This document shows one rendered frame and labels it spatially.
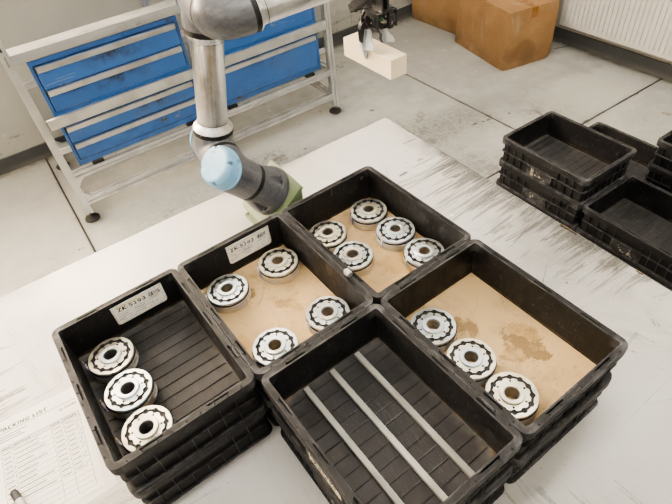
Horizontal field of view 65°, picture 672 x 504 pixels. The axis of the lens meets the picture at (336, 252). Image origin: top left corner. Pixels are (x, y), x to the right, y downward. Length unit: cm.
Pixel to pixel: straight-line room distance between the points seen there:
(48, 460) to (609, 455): 122
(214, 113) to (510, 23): 274
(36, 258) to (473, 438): 254
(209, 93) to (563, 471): 124
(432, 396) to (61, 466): 83
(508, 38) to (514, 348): 301
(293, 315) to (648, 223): 150
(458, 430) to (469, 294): 35
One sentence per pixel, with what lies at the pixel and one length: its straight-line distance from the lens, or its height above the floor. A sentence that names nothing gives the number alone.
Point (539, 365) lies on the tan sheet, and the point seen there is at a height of 83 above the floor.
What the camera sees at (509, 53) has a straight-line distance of 405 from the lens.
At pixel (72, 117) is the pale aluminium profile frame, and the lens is 292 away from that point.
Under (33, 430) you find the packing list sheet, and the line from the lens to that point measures 149.
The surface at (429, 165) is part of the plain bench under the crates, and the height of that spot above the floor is 70.
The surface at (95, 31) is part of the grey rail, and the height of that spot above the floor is 92.
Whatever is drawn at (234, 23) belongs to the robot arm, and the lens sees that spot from 132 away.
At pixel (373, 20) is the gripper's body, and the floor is 120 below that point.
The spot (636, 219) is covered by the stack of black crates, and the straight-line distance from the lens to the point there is 232.
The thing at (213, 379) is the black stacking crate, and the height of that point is 83.
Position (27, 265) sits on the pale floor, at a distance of 314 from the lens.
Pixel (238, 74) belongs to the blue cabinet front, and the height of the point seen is 48.
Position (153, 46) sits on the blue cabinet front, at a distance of 296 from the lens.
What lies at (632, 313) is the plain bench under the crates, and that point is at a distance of 153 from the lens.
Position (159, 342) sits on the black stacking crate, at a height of 83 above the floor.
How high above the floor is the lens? 181
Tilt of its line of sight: 45 degrees down
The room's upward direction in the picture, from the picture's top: 7 degrees counter-clockwise
